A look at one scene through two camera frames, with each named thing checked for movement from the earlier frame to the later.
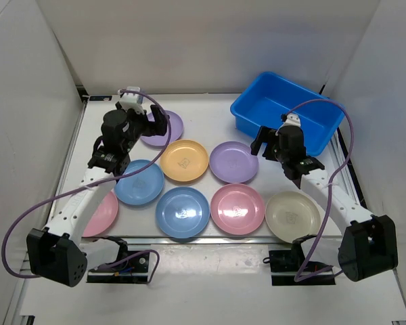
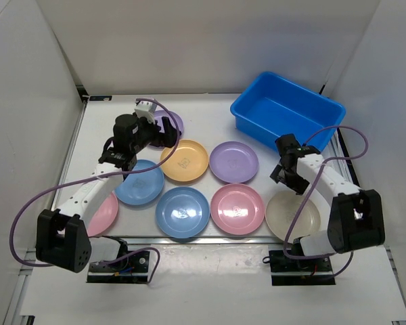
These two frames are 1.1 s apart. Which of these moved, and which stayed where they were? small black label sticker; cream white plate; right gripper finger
Moved: right gripper finger
Stayed: small black label sticker; cream white plate
